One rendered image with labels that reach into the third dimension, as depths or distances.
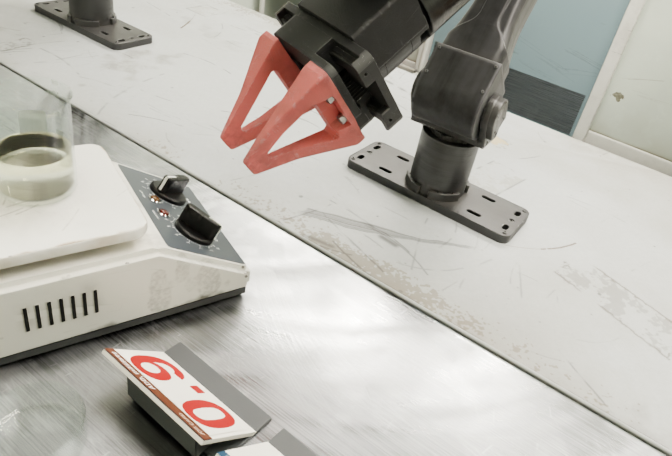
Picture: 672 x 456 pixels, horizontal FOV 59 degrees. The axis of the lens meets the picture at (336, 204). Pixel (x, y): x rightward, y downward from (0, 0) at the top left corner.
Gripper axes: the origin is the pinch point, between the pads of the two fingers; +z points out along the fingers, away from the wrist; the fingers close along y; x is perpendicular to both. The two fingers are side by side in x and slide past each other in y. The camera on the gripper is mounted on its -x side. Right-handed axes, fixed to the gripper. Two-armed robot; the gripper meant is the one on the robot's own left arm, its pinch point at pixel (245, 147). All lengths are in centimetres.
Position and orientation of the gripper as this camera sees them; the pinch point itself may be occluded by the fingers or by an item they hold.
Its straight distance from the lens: 41.1
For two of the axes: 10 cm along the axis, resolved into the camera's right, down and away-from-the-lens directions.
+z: -7.3, 6.8, -0.7
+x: 4.0, 5.1, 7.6
